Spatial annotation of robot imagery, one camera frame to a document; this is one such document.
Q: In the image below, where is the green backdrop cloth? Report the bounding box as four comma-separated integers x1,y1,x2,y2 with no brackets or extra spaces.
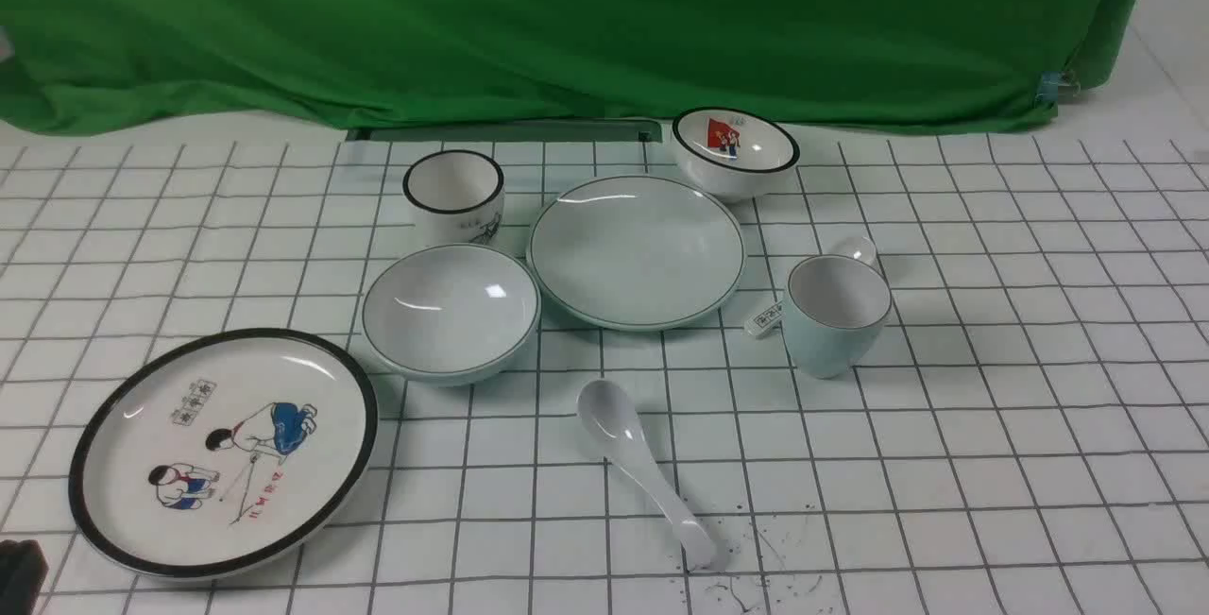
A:
1,0,1135,137

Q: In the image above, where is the plain white ceramic spoon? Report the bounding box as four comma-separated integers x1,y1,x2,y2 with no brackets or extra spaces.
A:
577,378,721,572

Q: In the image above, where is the pale blue shallow bowl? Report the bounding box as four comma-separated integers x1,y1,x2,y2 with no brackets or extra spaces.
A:
360,244,540,385

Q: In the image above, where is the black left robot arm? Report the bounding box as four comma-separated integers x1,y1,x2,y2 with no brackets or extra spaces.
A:
0,540,48,615

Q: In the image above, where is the grey metal rail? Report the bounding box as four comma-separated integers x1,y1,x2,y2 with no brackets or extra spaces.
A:
345,117,664,143

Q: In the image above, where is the black-rimmed white cup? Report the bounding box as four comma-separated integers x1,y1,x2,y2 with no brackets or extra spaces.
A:
401,149,505,248

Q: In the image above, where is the pale blue large plate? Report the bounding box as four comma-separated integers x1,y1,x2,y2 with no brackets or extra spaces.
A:
525,175,747,333

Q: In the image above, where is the white spoon with characters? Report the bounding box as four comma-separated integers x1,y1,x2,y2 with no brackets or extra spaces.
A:
744,234,877,338

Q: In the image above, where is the black-rimmed illustrated plate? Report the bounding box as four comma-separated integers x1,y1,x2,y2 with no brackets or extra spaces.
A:
66,327,378,581

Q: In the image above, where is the pale blue mug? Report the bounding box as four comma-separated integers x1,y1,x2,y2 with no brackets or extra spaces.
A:
781,256,893,379

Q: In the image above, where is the blue binder clip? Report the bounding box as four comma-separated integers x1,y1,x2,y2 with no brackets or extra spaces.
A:
1032,70,1082,104

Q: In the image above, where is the black-rimmed illustrated bowl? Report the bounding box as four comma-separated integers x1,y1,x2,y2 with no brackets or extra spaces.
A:
670,108,802,203

